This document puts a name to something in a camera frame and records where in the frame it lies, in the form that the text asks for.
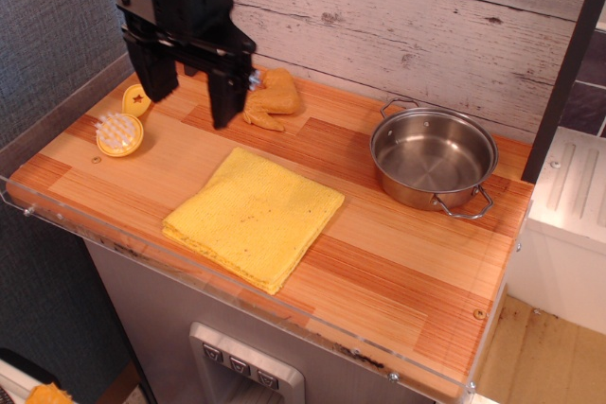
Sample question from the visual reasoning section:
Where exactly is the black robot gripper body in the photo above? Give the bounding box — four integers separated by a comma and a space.
116, 0, 259, 91

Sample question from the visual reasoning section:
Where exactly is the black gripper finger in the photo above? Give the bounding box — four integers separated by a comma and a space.
124, 37, 178, 102
207, 68, 250, 130

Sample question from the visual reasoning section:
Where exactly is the yellow round scrub brush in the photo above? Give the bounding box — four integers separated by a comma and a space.
95, 84, 152, 158

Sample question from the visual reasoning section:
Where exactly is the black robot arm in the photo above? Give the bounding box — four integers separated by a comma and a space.
116, 0, 258, 130

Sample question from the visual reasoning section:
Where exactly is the toy fried chicken wing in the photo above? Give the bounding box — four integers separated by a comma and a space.
242, 68, 301, 132

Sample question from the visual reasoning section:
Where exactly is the folded yellow cloth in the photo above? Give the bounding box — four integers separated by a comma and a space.
162, 148, 345, 295

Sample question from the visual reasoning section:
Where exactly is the stainless steel pot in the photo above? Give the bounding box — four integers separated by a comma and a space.
369, 98, 499, 220

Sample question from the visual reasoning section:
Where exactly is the grey toy fridge cabinet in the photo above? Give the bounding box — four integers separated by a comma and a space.
86, 241, 429, 403

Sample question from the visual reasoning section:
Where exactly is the silver water dispenser panel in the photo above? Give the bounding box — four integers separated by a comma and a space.
188, 322, 306, 403

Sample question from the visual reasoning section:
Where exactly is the orange object bottom left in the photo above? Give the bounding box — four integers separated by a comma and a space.
25, 383, 74, 404

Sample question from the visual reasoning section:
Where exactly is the white toy appliance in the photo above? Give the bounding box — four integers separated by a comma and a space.
507, 128, 605, 333

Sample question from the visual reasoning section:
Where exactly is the dark right shelf post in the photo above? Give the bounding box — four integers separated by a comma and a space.
521, 0, 605, 184

